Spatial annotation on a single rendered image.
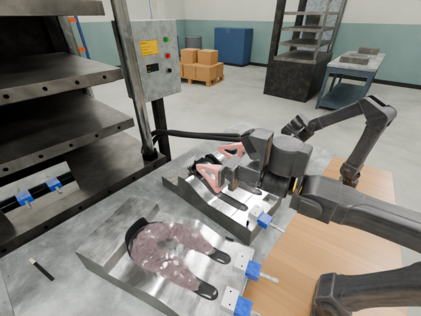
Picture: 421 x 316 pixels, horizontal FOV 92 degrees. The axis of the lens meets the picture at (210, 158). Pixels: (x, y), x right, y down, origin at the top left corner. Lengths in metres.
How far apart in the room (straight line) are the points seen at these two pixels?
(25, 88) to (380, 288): 1.16
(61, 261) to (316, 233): 0.93
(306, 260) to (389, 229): 0.45
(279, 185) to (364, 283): 0.28
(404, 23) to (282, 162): 6.72
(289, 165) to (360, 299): 0.35
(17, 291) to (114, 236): 0.33
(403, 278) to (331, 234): 0.43
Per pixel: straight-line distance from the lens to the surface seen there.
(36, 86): 1.02
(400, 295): 0.58
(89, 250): 0.77
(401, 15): 7.04
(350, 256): 0.94
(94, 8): 1.11
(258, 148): 0.41
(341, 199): 0.43
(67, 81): 1.04
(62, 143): 1.10
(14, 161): 1.09
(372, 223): 0.45
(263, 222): 0.77
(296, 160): 0.40
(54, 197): 1.19
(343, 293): 0.63
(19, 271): 1.00
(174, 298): 0.67
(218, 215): 0.83
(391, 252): 1.03
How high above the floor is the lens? 1.50
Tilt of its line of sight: 35 degrees down
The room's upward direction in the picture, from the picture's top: straight up
